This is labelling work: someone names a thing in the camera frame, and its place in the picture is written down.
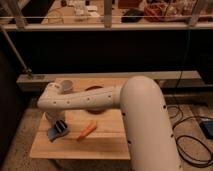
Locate metal diagonal pole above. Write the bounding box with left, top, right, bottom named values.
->
left=0, top=25, right=33, bottom=78

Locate wooden board table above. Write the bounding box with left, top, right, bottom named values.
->
left=30, top=78, right=129, bottom=160

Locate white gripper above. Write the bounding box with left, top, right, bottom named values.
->
left=45, top=111, right=68, bottom=133

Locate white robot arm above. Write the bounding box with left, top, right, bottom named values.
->
left=37, top=76, right=183, bottom=171

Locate red bowl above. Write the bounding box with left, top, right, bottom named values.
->
left=85, top=85, right=106, bottom=115

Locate wooden railing frame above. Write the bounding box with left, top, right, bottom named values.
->
left=0, top=0, right=213, bottom=31

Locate dark power adapter box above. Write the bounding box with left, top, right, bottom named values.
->
left=200, top=121, right=213, bottom=140

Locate orange carrot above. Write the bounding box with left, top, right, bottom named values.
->
left=77, top=121, right=97, bottom=141

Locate black floor cable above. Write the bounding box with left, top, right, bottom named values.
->
left=167, top=105, right=213, bottom=169

